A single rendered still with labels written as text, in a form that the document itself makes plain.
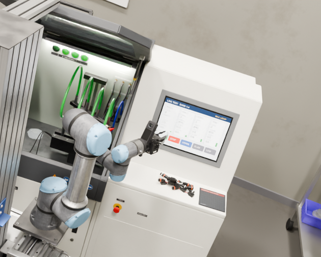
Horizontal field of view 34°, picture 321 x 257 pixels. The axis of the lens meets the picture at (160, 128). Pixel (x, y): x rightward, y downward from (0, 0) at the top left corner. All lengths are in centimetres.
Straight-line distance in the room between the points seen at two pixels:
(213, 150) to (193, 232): 49
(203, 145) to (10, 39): 160
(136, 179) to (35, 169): 58
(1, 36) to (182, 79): 142
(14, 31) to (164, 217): 161
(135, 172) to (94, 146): 104
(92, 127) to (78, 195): 34
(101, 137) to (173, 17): 255
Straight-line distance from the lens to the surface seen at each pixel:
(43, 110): 349
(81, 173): 217
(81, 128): 207
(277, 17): 434
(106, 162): 245
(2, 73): 176
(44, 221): 247
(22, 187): 317
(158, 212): 305
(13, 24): 188
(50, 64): 332
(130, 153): 236
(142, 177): 304
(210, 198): 307
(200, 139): 306
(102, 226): 319
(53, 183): 239
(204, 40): 447
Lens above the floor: 281
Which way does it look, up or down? 31 degrees down
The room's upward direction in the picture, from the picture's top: 19 degrees clockwise
